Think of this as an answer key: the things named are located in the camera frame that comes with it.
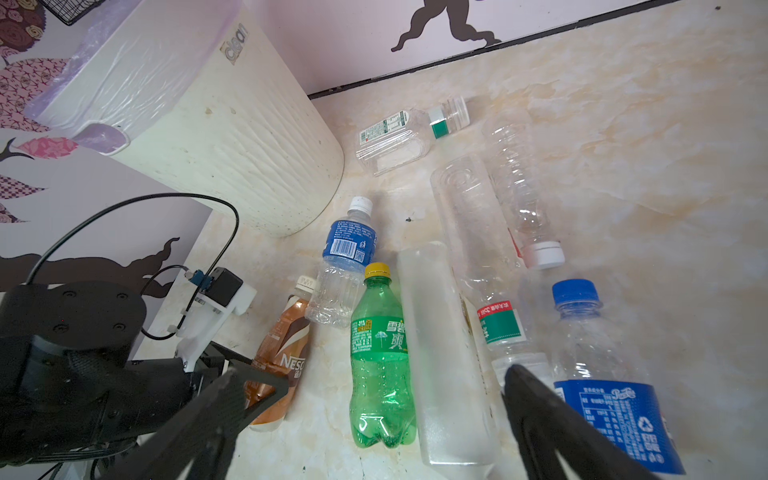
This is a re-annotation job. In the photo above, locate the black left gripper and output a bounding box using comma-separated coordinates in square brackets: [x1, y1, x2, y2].
[1, 338, 289, 466]

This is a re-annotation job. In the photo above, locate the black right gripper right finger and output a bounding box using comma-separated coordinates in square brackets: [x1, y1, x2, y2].
[503, 364, 655, 479]

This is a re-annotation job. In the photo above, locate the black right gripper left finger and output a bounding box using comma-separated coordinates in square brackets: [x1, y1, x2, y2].
[102, 368, 245, 479]

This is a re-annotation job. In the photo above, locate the brown Nescafe bottle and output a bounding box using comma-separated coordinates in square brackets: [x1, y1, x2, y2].
[250, 275, 316, 431]

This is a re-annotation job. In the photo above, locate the cream ribbed waste bin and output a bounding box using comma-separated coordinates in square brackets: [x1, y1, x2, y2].
[106, 2, 344, 237]

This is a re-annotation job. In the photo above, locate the pink bin liner bag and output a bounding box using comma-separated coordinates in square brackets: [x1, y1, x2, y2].
[24, 1, 242, 155]

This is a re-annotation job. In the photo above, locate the blue cap water bottle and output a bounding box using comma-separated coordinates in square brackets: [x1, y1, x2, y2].
[549, 279, 686, 479]

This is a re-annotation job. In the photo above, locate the tall frosted clear bottle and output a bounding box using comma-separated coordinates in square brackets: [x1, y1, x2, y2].
[397, 242, 499, 479]

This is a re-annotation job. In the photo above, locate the green soda bottle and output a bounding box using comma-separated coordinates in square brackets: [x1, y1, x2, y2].
[349, 262, 417, 449]

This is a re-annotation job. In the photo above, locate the small water bottle blue label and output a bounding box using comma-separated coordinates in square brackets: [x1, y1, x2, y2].
[306, 196, 377, 328]

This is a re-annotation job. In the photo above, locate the clear bottle green red label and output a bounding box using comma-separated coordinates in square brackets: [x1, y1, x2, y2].
[430, 155, 553, 387]

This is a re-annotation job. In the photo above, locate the square clear bottle green label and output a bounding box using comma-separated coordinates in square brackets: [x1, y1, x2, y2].
[355, 96, 471, 176]

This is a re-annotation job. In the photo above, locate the clear crushed bottle white cap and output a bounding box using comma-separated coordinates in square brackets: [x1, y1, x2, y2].
[483, 108, 565, 270]

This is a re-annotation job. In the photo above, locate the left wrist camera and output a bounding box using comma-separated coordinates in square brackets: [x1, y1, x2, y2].
[168, 267, 257, 373]

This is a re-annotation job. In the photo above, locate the left camera black cable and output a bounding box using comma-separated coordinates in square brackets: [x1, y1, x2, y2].
[23, 192, 241, 342]

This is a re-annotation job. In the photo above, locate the black wire mesh basket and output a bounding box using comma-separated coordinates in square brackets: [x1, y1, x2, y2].
[40, 0, 104, 26]

